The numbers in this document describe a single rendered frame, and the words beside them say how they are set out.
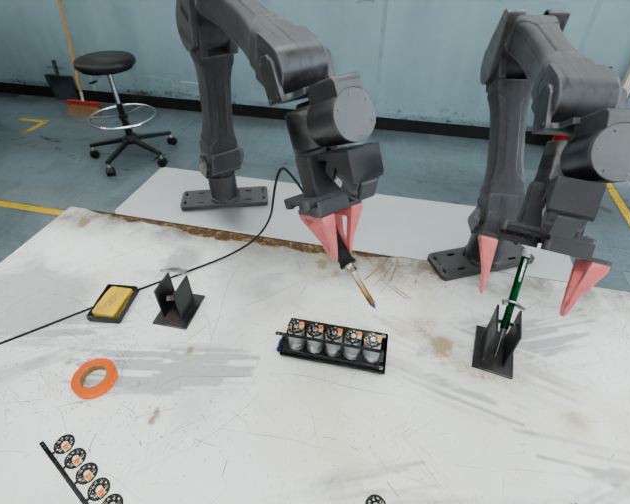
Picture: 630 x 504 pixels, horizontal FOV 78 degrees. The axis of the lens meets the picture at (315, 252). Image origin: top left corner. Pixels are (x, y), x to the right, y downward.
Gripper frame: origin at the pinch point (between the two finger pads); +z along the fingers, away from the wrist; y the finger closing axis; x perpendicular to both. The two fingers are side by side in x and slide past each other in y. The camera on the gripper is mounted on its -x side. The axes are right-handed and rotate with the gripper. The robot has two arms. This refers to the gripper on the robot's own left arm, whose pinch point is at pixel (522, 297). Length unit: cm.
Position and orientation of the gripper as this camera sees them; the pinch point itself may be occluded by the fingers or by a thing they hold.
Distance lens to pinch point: 57.1
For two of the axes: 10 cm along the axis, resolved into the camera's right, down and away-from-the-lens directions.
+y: 9.1, 2.7, -3.2
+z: -2.4, 9.6, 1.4
